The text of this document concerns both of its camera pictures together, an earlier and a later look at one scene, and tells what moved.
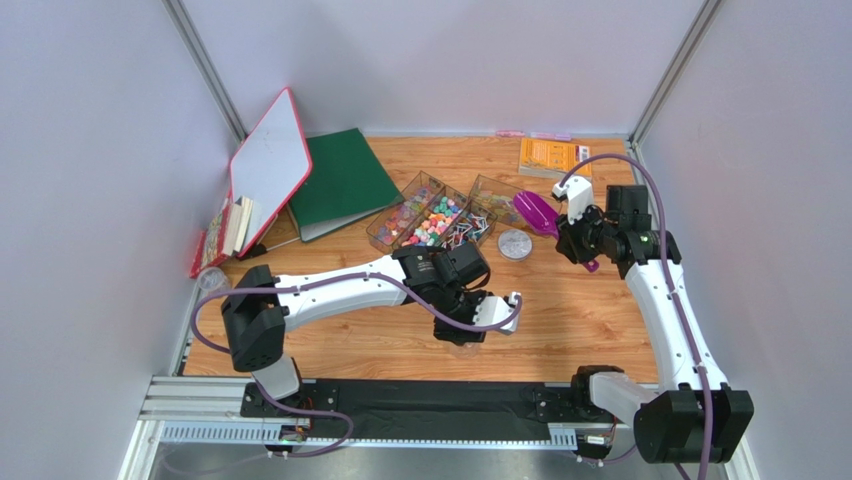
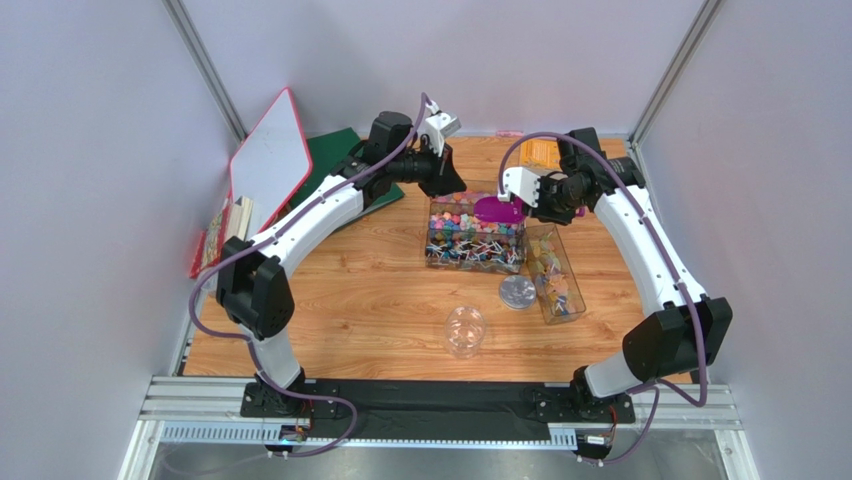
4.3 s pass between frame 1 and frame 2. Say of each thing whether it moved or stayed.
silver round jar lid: moved
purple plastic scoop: moved
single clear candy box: moved
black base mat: stayed
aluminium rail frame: stayed
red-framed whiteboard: stayed
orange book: stayed
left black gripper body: moved
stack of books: stayed
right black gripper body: moved
